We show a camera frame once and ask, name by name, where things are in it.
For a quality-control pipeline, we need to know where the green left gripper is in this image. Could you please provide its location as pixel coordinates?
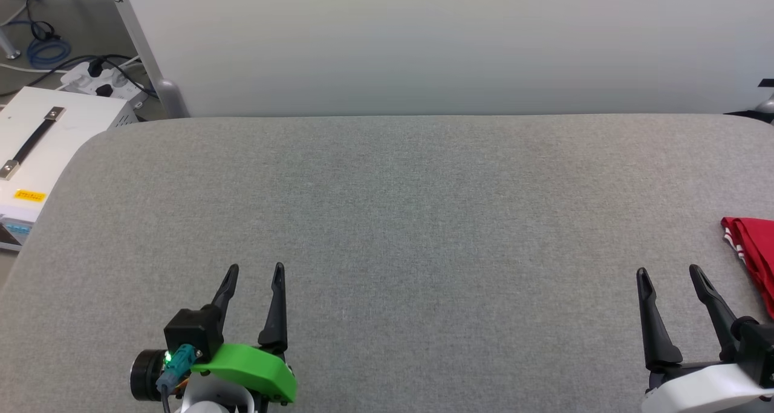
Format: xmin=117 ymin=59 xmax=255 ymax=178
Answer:
xmin=192 ymin=262 xmax=298 ymax=405

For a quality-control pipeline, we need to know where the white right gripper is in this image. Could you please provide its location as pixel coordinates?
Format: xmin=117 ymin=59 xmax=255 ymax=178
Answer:
xmin=636 ymin=264 xmax=774 ymax=413

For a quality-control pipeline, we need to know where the red shirt with white sleeves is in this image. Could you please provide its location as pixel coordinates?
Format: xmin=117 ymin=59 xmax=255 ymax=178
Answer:
xmin=721 ymin=217 xmax=774 ymax=320

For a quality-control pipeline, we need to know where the black floor stand base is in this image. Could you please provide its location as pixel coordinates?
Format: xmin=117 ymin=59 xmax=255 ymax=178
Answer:
xmin=726 ymin=79 xmax=774 ymax=125

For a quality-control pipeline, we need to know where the white equipment case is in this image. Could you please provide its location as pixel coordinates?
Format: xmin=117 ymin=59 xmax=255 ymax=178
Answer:
xmin=0 ymin=86 xmax=139 ymax=252

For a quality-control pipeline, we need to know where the white power strip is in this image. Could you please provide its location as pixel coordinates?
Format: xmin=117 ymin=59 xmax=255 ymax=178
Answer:
xmin=60 ymin=60 xmax=149 ymax=109

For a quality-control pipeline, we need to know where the grey metal furniture leg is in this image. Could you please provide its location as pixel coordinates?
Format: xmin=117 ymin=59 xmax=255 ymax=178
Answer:
xmin=0 ymin=28 xmax=22 ymax=60

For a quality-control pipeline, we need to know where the teal left camera connector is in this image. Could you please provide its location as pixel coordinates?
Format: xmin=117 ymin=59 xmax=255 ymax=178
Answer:
xmin=155 ymin=343 xmax=201 ymax=393

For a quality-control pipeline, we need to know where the grey metal partition post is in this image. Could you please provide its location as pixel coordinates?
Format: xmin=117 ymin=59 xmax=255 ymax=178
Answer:
xmin=106 ymin=0 xmax=192 ymax=119

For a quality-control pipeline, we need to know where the black power cable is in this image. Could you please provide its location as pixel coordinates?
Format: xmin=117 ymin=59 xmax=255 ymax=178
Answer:
xmin=0 ymin=54 xmax=160 ymax=100

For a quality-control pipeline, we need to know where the black strap handle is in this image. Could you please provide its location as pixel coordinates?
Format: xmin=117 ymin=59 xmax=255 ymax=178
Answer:
xmin=0 ymin=106 xmax=67 ymax=180

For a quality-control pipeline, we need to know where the white floor cable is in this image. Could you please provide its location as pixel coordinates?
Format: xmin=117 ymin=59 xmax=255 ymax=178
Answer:
xmin=0 ymin=61 xmax=68 ymax=76

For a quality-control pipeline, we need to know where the blue coiled cable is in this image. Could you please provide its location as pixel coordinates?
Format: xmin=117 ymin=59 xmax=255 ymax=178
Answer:
xmin=25 ymin=37 xmax=73 ymax=71

